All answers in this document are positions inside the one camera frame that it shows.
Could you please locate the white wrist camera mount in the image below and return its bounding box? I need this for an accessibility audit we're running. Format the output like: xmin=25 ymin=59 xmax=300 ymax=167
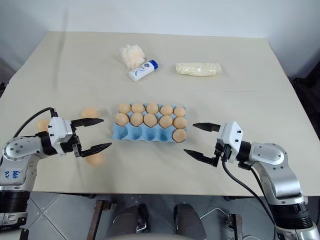
xmin=215 ymin=121 xmax=245 ymax=164
xmin=47 ymin=116 xmax=74 ymax=151

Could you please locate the rusty metal table leg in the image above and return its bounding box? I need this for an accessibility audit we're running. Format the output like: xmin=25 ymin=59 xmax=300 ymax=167
xmin=91 ymin=198 xmax=116 ymax=240
xmin=226 ymin=212 xmax=244 ymax=240

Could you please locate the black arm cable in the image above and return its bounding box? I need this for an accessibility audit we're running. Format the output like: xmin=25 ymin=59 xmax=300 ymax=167
xmin=13 ymin=107 xmax=59 ymax=140
xmin=220 ymin=156 xmax=279 ymax=240

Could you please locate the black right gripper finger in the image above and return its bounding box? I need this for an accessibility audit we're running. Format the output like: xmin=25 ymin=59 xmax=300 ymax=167
xmin=183 ymin=148 xmax=218 ymax=168
xmin=192 ymin=122 xmax=222 ymax=133

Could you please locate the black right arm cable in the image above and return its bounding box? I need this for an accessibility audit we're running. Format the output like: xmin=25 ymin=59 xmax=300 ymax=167
xmin=220 ymin=156 xmax=279 ymax=240

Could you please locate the dark rounded shape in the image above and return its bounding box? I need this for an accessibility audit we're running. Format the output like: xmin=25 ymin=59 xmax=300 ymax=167
xmin=173 ymin=202 xmax=209 ymax=240
xmin=112 ymin=203 xmax=151 ymax=238

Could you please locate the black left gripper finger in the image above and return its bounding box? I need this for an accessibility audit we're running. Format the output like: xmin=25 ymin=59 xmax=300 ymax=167
xmin=71 ymin=117 xmax=105 ymax=129
xmin=81 ymin=142 xmax=113 ymax=159

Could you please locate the white peach bath sponge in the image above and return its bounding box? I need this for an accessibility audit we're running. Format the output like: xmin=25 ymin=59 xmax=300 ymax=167
xmin=118 ymin=44 xmax=147 ymax=69

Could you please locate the white floor cable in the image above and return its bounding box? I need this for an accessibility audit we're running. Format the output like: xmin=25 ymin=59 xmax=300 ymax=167
xmin=198 ymin=206 xmax=230 ymax=222

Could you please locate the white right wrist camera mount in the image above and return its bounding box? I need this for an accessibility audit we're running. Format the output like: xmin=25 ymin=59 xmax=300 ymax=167
xmin=215 ymin=121 xmax=245 ymax=164

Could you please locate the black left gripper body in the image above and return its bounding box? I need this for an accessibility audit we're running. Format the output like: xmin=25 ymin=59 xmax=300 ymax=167
xmin=59 ymin=121 xmax=85 ymax=159

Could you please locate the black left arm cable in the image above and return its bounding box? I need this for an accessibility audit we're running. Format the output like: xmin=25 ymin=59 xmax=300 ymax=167
xmin=13 ymin=107 xmax=59 ymax=140

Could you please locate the clear bag of yellow filling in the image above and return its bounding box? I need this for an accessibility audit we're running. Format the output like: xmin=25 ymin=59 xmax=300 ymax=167
xmin=174 ymin=61 xmax=223 ymax=77

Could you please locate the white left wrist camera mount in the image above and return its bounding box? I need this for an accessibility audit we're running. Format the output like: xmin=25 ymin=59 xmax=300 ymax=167
xmin=47 ymin=116 xmax=74 ymax=151

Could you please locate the blue egg carton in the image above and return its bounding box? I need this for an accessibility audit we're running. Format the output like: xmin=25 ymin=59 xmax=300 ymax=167
xmin=110 ymin=104 xmax=189 ymax=145

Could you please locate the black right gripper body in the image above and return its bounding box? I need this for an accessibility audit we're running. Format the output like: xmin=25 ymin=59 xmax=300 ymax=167
xmin=213 ymin=138 xmax=232 ymax=163

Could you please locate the white bottle with blue cap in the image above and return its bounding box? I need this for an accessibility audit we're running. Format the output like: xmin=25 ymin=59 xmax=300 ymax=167
xmin=128 ymin=59 xmax=160 ymax=82

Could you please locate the tan egg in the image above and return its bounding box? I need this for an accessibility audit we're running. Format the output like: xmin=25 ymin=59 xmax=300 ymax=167
xmin=173 ymin=106 xmax=187 ymax=118
xmin=117 ymin=103 xmax=132 ymax=114
xmin=146 ymin=101 xmax=160 ymax=114
xmin=159 ymin=104 xmax=174 ymax=116
xmin=172 ymin=116 xmax=188 ymax=130
xmin=80 ymin=107 xmax=98 ymax=119
xmin=143 ymin=113 xmax=158 ymax=127
xmin=85 ymin=152 xmax=104 ymax=167
xmin=158 ymin=115 xmax=174 ymax=129
xmin=114 ymin=112 xmax=130 ymax=126
xmin=171 ymin=129 xmax=187 ymax=144
xmin=36 ymin=118 xmax=51 ymax=133
xmin=129 ymin=112 xmax=145 ymax=127
xmin=131 ymin=102 xmax=146 ymax=114

